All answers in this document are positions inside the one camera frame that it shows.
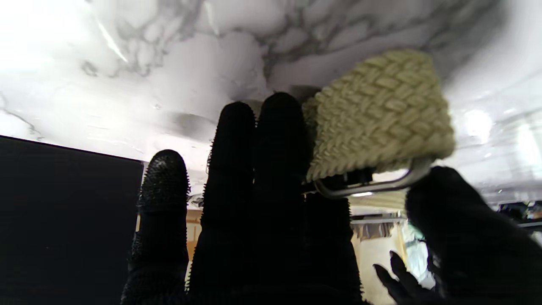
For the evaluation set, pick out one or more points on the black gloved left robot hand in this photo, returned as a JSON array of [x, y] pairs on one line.
[[402, 284]]

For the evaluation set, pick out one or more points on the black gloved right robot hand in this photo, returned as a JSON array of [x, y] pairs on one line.
[[262, 212]]

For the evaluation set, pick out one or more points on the beige woven belt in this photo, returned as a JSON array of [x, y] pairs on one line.
[[381, 114]]

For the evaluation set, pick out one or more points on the black square storage box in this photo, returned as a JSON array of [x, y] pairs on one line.
[[63, 220]]

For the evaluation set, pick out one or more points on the printed room scene backdrop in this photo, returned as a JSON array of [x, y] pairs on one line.
[[377, 250]]

